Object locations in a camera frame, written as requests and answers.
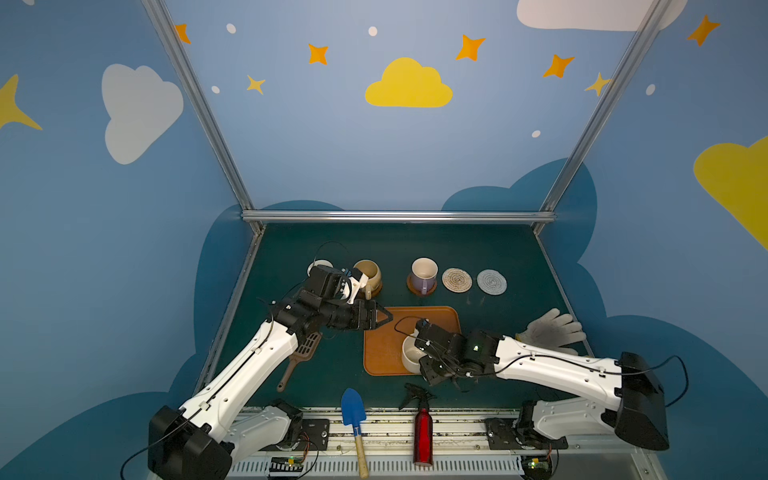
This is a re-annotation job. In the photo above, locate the left controller board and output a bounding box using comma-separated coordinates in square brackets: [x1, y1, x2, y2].
[266, 456, 306, 479]

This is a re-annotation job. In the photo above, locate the aluminium frame right post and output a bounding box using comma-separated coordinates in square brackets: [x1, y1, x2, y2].
[533, 0, 673, 236]

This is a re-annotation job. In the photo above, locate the light blue mug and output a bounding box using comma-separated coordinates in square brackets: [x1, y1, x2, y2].
[307, 259, 334, 276]

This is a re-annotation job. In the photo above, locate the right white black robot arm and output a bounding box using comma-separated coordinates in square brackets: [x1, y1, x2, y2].
[415, 318, 670, 451]

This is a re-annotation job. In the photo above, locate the right controller board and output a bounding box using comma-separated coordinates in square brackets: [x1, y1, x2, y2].
[521, 456, 554, 480]

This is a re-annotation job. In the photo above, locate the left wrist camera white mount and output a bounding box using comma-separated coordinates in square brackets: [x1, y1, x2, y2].
[330, 268, 369, 305]

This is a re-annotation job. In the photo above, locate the aluminium frame left post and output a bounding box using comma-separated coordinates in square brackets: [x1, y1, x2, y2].
[141, 0, 253, 214]

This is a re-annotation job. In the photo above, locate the aluminium frame back bar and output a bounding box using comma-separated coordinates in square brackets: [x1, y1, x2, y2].
[241, 209, 556, 224]

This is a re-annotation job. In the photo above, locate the white speckled mug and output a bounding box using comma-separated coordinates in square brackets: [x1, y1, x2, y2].
[401, 335, 426, 375]

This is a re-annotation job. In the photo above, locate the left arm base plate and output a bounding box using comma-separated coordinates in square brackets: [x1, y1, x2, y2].
[262, 419, 330, 452]

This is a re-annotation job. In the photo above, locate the controller board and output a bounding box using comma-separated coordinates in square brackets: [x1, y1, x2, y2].
[266, 456, 306, 479]
[521, 456, 554, 480]

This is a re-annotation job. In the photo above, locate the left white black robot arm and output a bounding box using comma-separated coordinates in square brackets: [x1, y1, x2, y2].
[147, 265, 393, 479]

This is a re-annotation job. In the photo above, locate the purple mug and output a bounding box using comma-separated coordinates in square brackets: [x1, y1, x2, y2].
[410, 257, 439, 279]

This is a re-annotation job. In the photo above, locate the orange wooden tray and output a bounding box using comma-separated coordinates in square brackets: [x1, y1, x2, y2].
[363, 306, 461, 376]

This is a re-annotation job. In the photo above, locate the red spray bottle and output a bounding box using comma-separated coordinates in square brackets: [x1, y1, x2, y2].
[398, 383, 436, 467]

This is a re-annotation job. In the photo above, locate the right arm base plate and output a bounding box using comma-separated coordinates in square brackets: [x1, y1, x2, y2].
[484, 417, 568, 450]

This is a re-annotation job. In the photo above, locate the beige ceramic mug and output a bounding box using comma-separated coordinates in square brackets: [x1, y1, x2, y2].
[354, 259, 383, 300]

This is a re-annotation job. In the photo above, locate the dark wooden coaster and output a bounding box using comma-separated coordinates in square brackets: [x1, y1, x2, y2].
[407, 274, 437, 297]

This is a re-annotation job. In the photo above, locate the multicolour woven coaster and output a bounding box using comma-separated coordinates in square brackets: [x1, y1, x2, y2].
[442, 268, 473, 294]

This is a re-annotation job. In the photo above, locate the grey woven coaster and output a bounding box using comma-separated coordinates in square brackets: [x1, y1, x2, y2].
[476, 269, 508, 296]

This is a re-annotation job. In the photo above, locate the brown slotted scoop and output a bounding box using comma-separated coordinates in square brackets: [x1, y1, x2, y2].
[277, 332, 323, 393]

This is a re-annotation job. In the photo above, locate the blue garden trowel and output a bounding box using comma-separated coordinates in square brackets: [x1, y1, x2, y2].
[341, 388, 369, 479]

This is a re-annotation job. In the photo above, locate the aluminium frame post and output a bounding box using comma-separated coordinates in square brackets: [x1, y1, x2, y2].
[533, 0, 673, 236]
[141, 0, 253, 214]

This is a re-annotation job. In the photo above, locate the white work glove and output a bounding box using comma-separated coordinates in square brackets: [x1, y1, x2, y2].
[515, 308, 587, 355]

